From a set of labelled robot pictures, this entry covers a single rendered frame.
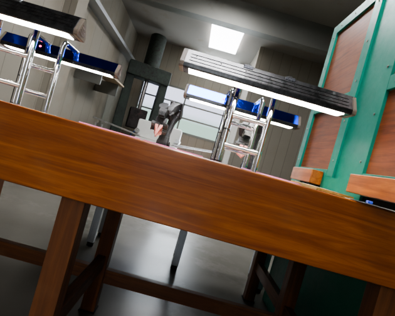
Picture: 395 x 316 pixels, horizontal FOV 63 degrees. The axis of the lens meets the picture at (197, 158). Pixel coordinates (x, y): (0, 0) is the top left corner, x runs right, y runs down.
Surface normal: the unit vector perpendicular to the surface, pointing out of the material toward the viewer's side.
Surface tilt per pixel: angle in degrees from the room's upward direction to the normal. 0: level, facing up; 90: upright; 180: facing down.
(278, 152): 90
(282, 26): 90
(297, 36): 90
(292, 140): 90
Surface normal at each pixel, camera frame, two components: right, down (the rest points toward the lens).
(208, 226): 0.02, 0.01
